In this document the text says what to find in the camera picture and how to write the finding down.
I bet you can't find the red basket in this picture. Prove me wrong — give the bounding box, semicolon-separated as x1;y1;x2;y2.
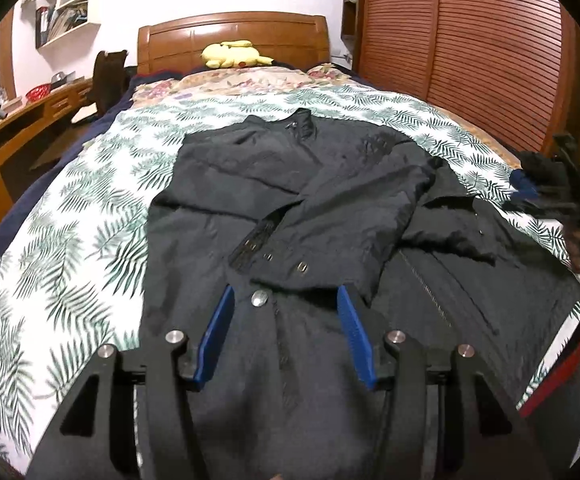
25;84;52;103

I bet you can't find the brown louvered wardrobe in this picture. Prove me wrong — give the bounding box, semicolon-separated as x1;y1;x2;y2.
343;0;580;160

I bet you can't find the black jacket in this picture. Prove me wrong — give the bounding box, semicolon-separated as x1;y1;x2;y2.
140;108;580;479

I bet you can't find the white wall shelf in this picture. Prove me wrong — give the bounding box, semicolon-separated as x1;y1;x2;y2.
20;0;99;51

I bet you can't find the floral quilt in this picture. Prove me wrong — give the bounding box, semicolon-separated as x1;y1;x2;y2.
132;63;357;108

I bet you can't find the dark wooden chair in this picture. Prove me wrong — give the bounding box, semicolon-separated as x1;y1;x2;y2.
89;50;127;117

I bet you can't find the palm leaf print bedsheet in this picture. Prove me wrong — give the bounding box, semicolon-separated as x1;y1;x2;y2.
0;84;580;474

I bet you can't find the navy blue bed cover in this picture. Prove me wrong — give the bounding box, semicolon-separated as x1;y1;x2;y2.
0;70;185;258

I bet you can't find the yellow Pikachu plush toy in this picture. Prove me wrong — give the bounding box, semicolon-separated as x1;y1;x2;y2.
201;40;273;70

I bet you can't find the long wooden desk cabinet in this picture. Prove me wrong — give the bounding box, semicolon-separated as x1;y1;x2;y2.
0;78;91;222

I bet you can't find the wooden bed headboard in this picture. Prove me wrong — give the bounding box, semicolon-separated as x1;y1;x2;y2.
137;11;331;75

